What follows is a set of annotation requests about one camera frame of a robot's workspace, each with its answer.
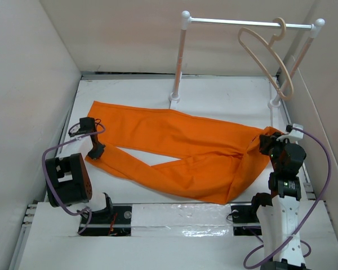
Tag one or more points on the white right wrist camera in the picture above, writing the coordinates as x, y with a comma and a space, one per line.
294, 133

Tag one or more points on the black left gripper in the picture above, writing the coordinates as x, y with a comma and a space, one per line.
97, 154

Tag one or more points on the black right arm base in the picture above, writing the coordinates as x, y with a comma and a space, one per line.
243, 216

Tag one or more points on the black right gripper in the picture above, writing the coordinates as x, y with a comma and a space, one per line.
266, 140

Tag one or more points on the white foam front panel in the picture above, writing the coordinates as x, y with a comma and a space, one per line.
163, 236

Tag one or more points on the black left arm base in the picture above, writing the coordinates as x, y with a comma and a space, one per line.
114, 221

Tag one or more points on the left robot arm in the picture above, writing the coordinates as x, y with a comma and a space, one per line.
66, 175

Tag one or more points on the orange trousers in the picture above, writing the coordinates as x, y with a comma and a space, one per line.
188, 156

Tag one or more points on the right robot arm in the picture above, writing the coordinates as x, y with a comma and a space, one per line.
278, 211

